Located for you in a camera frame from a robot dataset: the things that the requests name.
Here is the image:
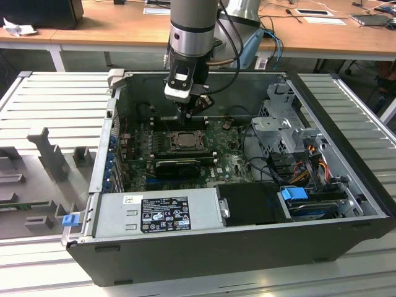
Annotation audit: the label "black RAM slot bank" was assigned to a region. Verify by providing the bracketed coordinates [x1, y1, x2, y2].
[150, 114, 209, 131]
[153, 150, 218, 165]

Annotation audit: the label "CPU socket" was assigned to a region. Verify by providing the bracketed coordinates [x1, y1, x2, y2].
[166, 129, 209, 155]

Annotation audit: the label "pale blue teach pendant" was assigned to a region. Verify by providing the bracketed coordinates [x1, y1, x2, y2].
[238, 28, 264, 69]

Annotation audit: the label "black graphics card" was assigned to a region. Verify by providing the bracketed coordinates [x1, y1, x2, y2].
[154, 159, 201, 181]

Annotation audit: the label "green motherboard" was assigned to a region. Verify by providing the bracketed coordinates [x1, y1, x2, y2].
[119, 119, 264, 191]

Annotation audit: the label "silver metal drive cage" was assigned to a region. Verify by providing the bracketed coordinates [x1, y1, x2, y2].
[250, 82, 314, 155]

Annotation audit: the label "white framed desk plate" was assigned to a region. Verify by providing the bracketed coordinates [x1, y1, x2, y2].
[143, 7, 171, 16]

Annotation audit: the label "wooden desk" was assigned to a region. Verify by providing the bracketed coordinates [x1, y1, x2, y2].
[49, 0, 396, 74]
[0, 0, 85, 72]

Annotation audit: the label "black plastic shroud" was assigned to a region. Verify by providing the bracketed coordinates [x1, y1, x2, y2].
[215, 182, 282, 226]

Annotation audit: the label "grey power supply unit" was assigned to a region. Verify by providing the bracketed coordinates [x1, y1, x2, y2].
[92, 188, 225, 239]

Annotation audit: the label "blue disk carrier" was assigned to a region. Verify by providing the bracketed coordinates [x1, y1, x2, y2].
[280, 187, 308, 202]

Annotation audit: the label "white framed tablet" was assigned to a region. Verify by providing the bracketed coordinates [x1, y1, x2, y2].
[293, 8, 334, 17]

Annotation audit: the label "white paper sheet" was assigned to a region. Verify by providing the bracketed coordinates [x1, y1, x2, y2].
[304, 15, 348, 26]

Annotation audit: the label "black open PC case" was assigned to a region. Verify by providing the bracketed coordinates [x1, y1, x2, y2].
[61, 68, 391, 288]

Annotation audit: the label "hard disk drive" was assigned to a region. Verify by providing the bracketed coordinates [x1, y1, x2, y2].
[286, 199, 338, 222]

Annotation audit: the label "blue case latch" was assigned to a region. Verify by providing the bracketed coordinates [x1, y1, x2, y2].
[61, 214, 79, 228]

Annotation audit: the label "grey parts rack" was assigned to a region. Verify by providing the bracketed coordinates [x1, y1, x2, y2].
[0, 126, 94, 239]

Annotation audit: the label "black box on desk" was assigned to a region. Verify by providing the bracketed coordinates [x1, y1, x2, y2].
[0, 0, 85, 31]

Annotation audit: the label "grey notebook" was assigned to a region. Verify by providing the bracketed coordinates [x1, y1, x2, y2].
[350, 13, 391, 27]

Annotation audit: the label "crumpled white paper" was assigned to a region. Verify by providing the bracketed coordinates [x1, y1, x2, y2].
[2, 17, 38, 38]

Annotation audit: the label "green RAM stick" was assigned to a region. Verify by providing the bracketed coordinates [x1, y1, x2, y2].
[0, 200, 51, 212]

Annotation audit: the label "seated person legs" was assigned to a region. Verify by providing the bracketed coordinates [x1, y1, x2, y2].
[374, 59, 396, 94]

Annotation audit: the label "white wrist camera black plate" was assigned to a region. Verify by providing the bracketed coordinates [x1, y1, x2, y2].
[163, 62, 195, 103]

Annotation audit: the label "black looped internal cable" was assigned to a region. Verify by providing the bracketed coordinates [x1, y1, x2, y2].
[240, 123, 279, 183]

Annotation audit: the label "grey case release handle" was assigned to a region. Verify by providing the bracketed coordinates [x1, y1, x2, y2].
[107, 68, 126, 91]

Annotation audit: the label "blue cable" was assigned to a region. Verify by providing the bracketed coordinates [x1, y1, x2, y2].
[262, 29, 285, 71]

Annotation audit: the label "yellow red wire bundle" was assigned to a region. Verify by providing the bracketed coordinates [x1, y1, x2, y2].
[293, 156, 329, 184]

